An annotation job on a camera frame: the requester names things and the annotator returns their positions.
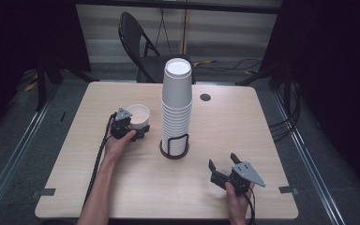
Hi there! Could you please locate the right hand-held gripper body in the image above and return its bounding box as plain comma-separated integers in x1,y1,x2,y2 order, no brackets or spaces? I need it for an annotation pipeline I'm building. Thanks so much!
210,160,267,198

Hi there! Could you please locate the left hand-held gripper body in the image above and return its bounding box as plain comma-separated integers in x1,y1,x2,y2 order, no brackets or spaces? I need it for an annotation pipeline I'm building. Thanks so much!
110,107,139,143

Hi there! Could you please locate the single white paper cup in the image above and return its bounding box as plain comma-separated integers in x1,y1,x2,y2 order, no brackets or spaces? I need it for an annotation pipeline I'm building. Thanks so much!
125,103,151,131

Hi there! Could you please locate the black wire cup holder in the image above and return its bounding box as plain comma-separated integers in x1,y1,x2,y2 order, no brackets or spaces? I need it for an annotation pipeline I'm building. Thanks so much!
159,133,190,160

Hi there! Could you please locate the stack of white paper cups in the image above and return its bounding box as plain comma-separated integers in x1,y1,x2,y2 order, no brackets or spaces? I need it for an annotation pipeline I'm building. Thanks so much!
160,57,194,157

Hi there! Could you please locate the person's left hand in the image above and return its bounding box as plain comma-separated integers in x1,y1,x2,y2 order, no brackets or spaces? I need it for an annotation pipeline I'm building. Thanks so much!
103,128,137,164

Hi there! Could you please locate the person's right hand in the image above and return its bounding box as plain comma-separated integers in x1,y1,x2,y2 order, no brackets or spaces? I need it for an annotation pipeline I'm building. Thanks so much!
224,181,256,218

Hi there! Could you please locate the grey tape strip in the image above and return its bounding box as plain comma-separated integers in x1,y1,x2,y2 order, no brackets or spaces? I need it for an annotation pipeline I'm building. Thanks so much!
31,187,57,199
277,185,300,196

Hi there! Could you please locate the black stand leg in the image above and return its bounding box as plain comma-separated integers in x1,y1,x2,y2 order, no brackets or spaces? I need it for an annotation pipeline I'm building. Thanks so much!
35,60,92,113
234,62,294,92

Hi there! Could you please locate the yellow floor tape piece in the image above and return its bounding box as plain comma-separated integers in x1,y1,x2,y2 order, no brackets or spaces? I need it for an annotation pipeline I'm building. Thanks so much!
192,59,218,68

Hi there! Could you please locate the black folding chair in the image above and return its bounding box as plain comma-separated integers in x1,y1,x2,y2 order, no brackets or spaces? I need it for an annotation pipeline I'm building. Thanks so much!
117,11,198,84

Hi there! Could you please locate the dark curtain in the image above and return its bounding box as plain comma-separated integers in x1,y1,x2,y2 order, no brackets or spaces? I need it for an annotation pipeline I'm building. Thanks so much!
258,0,360,198
0,0,92,142

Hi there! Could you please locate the right hand-held gripper cable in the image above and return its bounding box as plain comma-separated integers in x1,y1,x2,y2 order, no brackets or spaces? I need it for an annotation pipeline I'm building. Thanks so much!
243,187,258,225

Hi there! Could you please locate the hand-held gripper cable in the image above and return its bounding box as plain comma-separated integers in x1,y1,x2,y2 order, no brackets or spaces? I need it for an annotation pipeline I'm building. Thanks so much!
82,112,117,207
243,187,258,225

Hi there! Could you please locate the left hand-held gripper cable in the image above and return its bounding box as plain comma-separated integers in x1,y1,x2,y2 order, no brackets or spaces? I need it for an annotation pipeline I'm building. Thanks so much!
82,112,117,207

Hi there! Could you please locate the bundle of black floor cables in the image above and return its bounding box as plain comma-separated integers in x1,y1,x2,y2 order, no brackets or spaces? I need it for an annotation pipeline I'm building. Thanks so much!
267,79,304,143

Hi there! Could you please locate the metal floor rail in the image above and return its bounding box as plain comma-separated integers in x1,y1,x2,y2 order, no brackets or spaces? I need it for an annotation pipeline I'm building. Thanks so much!
271,89,346,225
0,90,59,218

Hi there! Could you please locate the thin black floor cable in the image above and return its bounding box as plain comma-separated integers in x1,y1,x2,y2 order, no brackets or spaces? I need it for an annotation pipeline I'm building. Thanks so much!
214,57,264,75

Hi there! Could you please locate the black wall power cable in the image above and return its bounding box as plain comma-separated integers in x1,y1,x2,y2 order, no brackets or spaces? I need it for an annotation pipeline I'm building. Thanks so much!
155,7,173,57

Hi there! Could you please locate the pale wall conduit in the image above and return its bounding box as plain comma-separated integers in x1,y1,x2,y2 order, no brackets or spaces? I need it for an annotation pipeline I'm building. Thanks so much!
181,8,189,56

